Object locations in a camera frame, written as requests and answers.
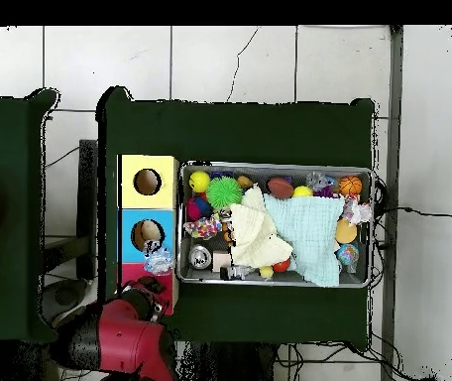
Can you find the cream waffle cloth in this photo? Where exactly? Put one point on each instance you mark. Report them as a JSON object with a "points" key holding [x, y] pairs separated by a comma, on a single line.
{"points": [[253, 234]]}

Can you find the silver metal can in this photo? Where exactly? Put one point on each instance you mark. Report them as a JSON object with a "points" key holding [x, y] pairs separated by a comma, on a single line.
{"points": [[200, 257]]}

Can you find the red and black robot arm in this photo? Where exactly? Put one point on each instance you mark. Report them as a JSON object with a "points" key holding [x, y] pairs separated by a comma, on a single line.
{"points": [[131, 341]]}

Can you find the wooden box with three holes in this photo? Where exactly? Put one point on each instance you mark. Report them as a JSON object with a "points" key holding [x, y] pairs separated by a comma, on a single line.
{"points": [[150, 198]]}

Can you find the green spiky rubber ball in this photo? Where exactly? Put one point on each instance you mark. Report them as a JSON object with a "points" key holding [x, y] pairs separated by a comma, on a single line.
{"points": [[223, 192]]}

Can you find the yellow smiley foam ball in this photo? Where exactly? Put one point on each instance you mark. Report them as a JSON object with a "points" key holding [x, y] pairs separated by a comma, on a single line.
{"points": [[199, 181]]}

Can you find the plain wooden cube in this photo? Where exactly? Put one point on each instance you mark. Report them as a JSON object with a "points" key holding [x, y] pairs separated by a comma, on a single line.
{"points": [[222, 260]]}

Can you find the brown toy football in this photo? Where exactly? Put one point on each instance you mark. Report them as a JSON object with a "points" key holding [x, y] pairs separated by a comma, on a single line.
{"points": [[280, 188]]}

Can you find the yellow tennis ball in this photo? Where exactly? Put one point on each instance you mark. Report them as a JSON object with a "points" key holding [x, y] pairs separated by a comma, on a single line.
{"points": [[302, 191]]}

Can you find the dark green table cloth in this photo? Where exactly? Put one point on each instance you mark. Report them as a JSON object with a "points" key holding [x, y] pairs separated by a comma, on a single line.
{"points": [[230, 131], [8, 139]]}

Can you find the mint green waffle cloth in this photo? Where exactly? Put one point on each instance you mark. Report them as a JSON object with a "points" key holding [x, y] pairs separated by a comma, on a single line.
{"points": [[309, 234]]}

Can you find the orange toy basketball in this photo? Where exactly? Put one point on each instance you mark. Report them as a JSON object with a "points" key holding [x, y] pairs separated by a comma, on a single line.
{"points": [[349, 185]]}

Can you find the black upright panel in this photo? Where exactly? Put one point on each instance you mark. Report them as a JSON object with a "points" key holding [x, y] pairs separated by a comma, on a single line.
{"points": [[87, 206]]}

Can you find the grey metal rail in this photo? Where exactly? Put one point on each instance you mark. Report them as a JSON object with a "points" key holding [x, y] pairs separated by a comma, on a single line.
{"points": [[392, 158]]}

